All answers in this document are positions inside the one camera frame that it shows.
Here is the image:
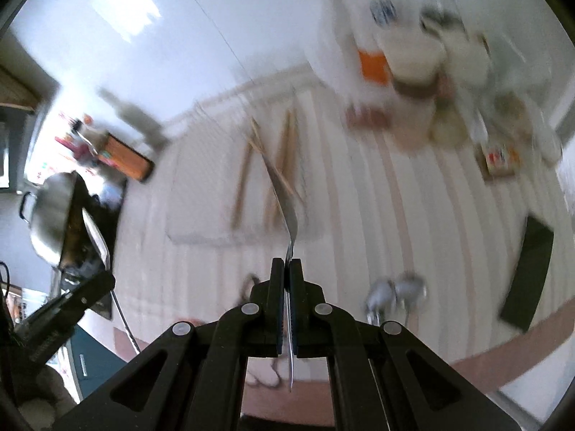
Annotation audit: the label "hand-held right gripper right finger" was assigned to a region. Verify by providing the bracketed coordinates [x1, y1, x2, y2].
[289, 257, 524, 431]

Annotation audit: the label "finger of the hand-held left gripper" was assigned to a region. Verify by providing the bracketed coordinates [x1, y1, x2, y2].
[42, 272, 118, 325]

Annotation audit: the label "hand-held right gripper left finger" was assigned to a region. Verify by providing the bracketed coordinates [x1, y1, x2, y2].
[54, 257, 287, 431]

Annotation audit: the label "steel spoon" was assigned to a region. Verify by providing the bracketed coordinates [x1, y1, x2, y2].
[365, 277, 399, 325]
[111, 291, 141, 353]
[263, 155, 301, 392]
[394, 271, 428, 325]

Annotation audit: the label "clear plastic tray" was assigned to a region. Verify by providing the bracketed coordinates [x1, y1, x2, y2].
[164, 93, 325, 246]

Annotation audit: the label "set of wooden chopsticks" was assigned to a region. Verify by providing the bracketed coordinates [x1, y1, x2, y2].
[230, 108, 312, 231]

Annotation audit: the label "person's left forearm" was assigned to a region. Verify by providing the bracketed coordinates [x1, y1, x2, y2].
[13, 358, 80, 423]

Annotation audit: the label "steel wok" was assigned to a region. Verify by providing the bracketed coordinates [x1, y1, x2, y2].
[27, 207, 112, 275]

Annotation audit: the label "teal kitchen cabinet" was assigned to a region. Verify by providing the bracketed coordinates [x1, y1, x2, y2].
[66, 323, 132, 397]

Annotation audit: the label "steel cooking pot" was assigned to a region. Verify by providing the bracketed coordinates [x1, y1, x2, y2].
[18, 172, 89, 267]

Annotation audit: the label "black gas stove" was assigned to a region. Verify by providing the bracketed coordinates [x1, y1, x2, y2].
[57, 179, 128, 321]

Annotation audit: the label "cat print striped mat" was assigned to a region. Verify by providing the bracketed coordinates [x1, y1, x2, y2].
[111, 64, 575, 427]

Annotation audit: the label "soy sauce bottle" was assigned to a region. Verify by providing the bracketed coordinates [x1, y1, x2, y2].
[73, 118, 156, 185]

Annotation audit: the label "black smartphone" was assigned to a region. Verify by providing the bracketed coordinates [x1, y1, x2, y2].
[500, 215, 555, 334]

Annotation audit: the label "small orange printed box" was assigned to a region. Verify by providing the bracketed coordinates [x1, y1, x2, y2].
[478, 141, 523, 181]

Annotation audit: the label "condiment jars and bottles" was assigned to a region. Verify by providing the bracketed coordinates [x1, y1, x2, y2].
[309, 0, 563, 168]

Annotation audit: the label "beige paper cup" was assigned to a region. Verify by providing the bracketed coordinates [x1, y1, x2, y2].
[376, 26, 446, 87]

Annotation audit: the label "white cup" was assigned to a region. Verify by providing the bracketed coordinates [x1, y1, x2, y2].
[442, 31, 491, 87]

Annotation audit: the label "red-capped clear bottle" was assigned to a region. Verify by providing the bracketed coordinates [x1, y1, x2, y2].
[419, 0, 469, 37]

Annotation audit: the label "black cable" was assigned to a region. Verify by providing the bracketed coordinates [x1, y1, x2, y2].
[0, 259, 15, 337]

